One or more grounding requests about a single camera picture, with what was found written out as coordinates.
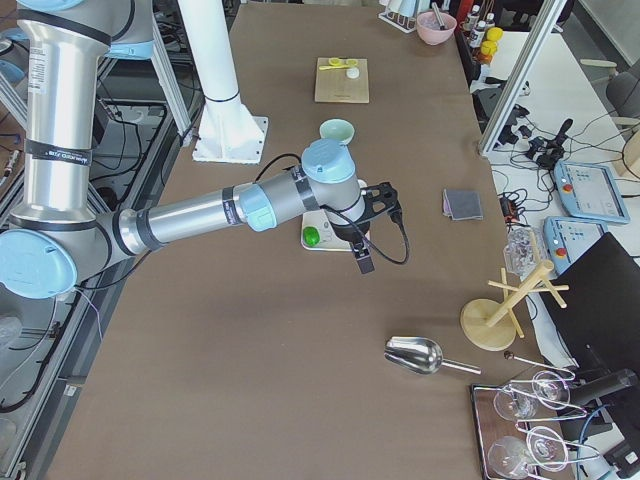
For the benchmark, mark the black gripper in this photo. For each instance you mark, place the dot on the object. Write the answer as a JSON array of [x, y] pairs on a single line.
[[351, 233]]

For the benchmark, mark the wine glass lower right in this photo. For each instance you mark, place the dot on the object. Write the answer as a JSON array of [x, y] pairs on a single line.
[[547, 448]]

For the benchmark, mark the wooden cutting board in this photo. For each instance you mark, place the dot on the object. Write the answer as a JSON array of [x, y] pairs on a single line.
[[333, 86]]

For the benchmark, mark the clear plastic container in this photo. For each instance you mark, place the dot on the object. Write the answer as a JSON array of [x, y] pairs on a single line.
[[524, 250]]

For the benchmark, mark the wine glass lower left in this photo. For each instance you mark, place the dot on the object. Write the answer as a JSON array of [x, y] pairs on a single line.
[[510, 458]]

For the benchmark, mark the wine glass upper right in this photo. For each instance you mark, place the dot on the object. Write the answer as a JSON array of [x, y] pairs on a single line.
[[551, 390]]

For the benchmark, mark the cream rabbit serving tray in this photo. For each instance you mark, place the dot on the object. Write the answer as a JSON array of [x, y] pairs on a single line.
[[330, 202]]

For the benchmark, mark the wine glass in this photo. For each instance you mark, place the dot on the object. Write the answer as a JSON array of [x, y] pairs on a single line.
[[510, 458], [547, 448], [514, 406], [551, 390]]

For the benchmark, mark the yellow lemon toy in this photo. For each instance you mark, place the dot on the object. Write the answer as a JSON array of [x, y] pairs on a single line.
[[493, 34]]

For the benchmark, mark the mint green bowl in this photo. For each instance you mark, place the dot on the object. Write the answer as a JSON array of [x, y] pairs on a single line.
[[337, 129]]

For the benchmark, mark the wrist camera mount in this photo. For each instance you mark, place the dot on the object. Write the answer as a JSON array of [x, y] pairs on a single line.
[[379, 199]]

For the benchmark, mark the steel ice scoop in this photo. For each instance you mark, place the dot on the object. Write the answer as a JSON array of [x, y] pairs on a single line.
[[422, 355]]

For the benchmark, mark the aluminium frame post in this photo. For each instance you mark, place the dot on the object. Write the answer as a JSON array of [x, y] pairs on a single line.
[[548, 15]]

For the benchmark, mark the steel muddler black tip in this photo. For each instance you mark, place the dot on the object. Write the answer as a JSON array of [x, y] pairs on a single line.
[[439, 17]]

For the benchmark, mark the far blue teach pendant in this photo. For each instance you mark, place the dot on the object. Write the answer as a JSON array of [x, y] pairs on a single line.
[[589, 191]]

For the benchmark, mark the tea bottle middle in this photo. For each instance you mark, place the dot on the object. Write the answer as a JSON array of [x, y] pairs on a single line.
[[477, 34]]

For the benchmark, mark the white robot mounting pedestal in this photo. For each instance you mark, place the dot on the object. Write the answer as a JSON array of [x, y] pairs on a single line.
[[227, 132]]

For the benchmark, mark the blue teach pendant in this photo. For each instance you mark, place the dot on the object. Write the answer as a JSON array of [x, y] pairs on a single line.
[[589, 191], [568, 238]]

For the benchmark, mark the yellow plastic knife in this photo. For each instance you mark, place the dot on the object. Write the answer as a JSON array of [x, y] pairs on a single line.
[[327, 67]]

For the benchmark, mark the black laptop monitor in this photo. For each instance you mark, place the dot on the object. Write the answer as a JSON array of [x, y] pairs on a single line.
[[600, 324]]

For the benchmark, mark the near blue teach pendant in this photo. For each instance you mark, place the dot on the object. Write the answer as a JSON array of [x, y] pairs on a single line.
[[568, 238]]

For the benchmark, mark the grey folded cloth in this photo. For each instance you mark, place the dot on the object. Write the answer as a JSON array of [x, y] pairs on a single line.
[[462, 205]]

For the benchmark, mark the black handheld controller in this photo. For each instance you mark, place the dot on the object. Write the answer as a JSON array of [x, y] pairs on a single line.
[[545, 153]]

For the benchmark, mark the wine glass upper left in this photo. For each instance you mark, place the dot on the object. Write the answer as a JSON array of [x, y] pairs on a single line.
[[514, 406]]

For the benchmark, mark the green lime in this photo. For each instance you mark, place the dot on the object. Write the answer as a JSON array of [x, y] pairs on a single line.
[[310, 236]]

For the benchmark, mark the wooden mug tree stand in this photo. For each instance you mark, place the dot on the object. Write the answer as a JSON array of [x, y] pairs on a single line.
[[493, 326]]

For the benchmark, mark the pink bowl of ice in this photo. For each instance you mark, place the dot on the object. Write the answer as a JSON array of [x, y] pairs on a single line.
[[429, 29]]

